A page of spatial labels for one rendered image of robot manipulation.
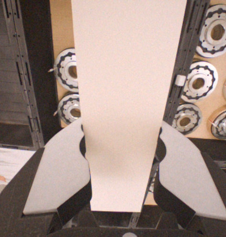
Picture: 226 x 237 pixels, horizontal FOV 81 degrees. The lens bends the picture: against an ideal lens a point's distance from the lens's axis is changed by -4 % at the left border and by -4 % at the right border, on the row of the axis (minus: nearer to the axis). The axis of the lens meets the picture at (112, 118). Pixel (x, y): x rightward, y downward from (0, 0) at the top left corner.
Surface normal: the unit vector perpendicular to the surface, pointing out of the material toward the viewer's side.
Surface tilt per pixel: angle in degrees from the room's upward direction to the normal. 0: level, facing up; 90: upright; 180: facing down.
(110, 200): 0
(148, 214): 90
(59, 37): 0
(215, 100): 0
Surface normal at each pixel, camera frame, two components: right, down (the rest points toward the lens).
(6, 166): -0.02, 0.48
